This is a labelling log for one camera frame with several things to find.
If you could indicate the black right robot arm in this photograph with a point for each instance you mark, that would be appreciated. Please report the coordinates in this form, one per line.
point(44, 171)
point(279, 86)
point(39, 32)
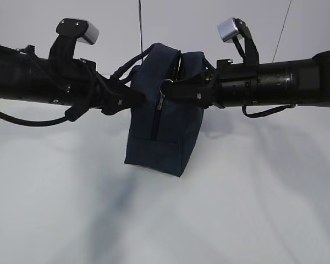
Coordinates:
point(303, 82)

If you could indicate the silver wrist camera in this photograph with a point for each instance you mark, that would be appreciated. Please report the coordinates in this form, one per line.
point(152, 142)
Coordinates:
point(70, 31)
point(234, 30)

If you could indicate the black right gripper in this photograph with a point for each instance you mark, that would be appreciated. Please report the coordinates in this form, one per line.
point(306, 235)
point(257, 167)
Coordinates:
point(203, 89)

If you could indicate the navy blue lunch bag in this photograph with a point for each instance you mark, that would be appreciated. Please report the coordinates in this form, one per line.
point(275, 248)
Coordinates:
point(162, 133)

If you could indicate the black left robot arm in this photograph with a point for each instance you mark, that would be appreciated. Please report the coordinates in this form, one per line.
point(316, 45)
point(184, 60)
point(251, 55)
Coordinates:
point(24, 78)

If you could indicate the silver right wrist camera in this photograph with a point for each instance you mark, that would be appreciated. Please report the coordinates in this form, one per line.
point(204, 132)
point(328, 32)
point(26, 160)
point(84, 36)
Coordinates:
point(234, 30)

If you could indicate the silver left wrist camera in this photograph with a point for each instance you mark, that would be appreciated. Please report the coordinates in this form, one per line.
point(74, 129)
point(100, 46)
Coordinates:
point(70, 31)

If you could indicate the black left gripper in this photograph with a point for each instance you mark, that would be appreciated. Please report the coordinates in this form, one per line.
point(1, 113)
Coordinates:
point(90, 90)

